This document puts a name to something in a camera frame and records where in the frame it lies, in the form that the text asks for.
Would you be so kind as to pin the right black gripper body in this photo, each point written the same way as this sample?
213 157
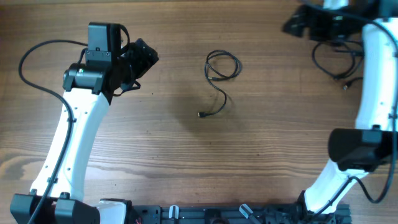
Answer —
329 25

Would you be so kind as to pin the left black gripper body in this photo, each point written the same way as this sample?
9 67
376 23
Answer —
135 61

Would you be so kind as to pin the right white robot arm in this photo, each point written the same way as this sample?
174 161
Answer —
356 152

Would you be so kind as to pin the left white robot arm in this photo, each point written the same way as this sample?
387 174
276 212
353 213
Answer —
107 68

